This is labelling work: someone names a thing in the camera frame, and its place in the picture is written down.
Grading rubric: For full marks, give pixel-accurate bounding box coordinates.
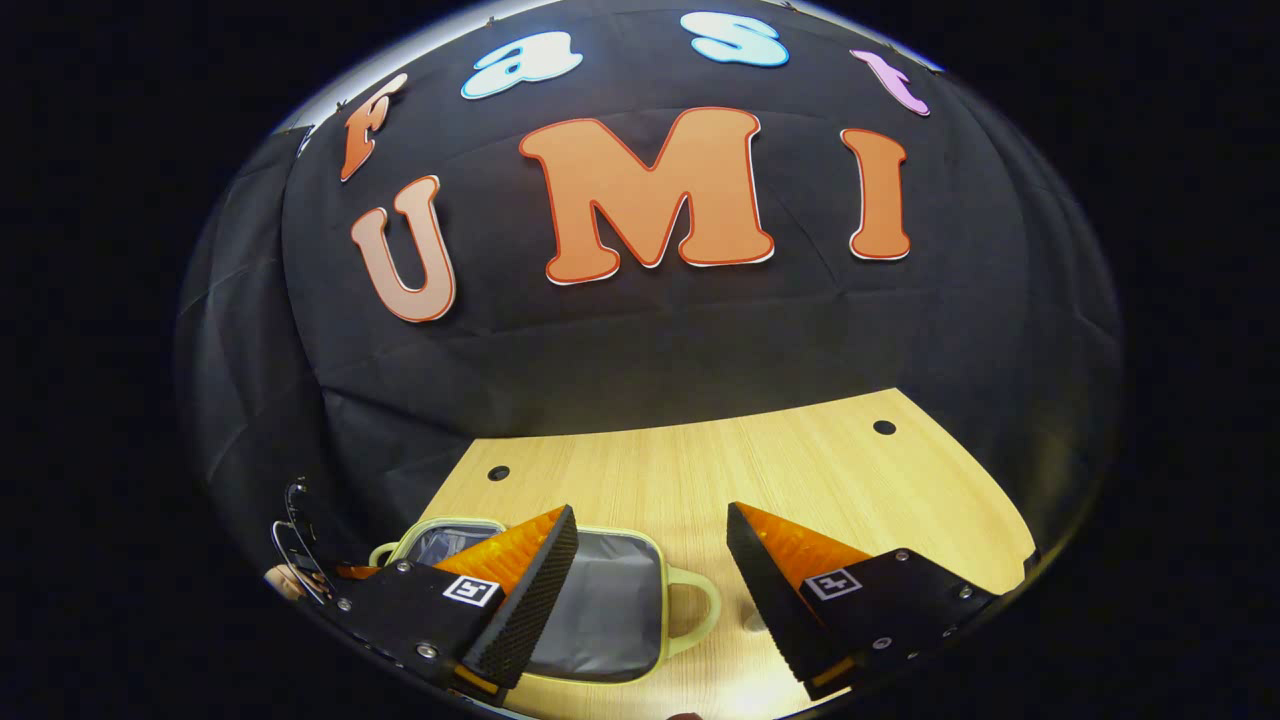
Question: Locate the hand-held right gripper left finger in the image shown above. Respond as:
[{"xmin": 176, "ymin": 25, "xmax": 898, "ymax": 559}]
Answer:
[{"xmin": 335, "ymin": 505, "xmax": 581, "ymax": 706}]

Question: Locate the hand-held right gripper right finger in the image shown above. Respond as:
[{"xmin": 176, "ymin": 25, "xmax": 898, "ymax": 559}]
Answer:
[{"xmin": 727, "ymin": 502, "xmax": 999, "ymax": 701}]

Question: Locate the small cream suitcase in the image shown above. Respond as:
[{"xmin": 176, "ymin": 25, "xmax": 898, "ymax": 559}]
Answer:
[{"xmin": 368, "ymin": 517, "xmax": 723, "ymax": 686}]

